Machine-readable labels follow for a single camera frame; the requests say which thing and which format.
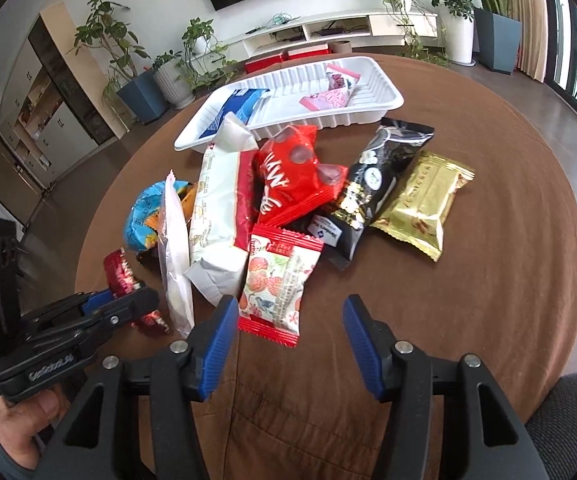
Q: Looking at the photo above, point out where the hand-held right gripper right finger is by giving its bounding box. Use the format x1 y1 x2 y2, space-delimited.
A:
343 294 552 480

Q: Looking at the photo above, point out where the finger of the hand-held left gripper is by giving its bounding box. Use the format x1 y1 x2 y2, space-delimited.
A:
20 290 116 334
23 287 160 356

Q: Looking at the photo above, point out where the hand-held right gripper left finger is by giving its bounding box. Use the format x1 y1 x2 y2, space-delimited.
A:
33 295 242 480

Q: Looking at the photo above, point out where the small red patterned packet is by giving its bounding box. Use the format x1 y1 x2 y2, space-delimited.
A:
103 249 172 334

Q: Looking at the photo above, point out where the fruit print snack packet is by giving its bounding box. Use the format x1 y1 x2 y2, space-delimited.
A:
237 225 326 349

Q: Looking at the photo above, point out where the light blue snack packet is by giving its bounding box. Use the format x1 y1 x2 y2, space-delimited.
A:
122 181 192 254

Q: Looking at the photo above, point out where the white and red noodle bag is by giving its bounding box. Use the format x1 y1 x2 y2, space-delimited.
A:
183 115 260 307

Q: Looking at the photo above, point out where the large red snack bag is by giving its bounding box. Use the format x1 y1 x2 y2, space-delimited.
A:
252 125 349 229

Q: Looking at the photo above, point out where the white plastic tray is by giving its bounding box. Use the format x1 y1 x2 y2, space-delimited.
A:
174 56 404 153

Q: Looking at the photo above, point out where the person's left hand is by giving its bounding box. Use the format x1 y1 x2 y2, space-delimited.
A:
0 389 65 467

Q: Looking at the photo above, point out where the clear white snack packet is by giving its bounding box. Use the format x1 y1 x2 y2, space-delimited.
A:
157 170 196 339

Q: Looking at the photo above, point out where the dark packet with white label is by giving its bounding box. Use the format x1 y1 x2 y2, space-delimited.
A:
288 214 365 272

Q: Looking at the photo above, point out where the gold snack packet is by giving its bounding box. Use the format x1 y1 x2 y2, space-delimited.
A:
370 150 476 263

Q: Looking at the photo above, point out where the black snack packet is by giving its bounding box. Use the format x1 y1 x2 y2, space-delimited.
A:
329 117 435 264

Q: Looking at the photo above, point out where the tall plant in blue pot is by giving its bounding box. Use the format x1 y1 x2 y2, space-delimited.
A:
71 0 170 126

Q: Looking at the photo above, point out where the grey fabric chair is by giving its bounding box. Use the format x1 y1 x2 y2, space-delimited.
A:
525 371 577 480

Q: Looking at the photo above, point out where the plant in white ribbed pot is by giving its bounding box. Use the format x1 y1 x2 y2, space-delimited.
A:
151 50 195 110

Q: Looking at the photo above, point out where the pink berry print snack packet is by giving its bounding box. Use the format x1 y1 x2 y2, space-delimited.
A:
325 64 362 97

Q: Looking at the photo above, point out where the trailing plant small white pot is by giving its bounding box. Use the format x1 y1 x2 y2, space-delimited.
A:
180 16 240 97
380 0 450 69

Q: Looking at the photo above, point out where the red storage box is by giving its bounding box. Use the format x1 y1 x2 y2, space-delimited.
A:
245 55 286 74
287 45 331 60

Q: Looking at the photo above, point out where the white television cabinet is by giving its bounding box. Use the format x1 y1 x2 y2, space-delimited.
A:
221 7 440 62

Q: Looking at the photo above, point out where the bushy plant in white pot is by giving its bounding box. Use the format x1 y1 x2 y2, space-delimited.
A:
420 0 478 66

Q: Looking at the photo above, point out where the large leaf plant dark pot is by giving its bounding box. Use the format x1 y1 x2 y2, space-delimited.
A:
436 0 524 76

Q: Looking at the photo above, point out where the beige curtain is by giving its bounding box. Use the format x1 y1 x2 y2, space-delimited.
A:
510 0 550 84

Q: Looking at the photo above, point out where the wooden wall cabinet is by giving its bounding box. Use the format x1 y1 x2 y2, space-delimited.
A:
0 1 122 213

